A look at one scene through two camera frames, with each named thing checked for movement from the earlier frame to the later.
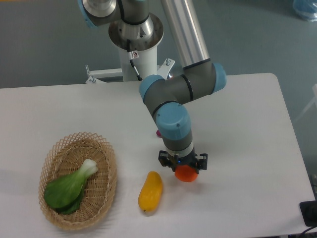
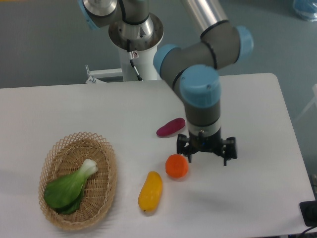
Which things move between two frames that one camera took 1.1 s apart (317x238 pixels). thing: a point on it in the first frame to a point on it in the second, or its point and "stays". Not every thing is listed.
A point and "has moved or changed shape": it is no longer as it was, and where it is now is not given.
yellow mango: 150,195 stays
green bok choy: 64,193 stays
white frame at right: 314,99 stays
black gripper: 174,161 to 226,148
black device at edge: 308,210 stays
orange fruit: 185,173 has moved or changed shape
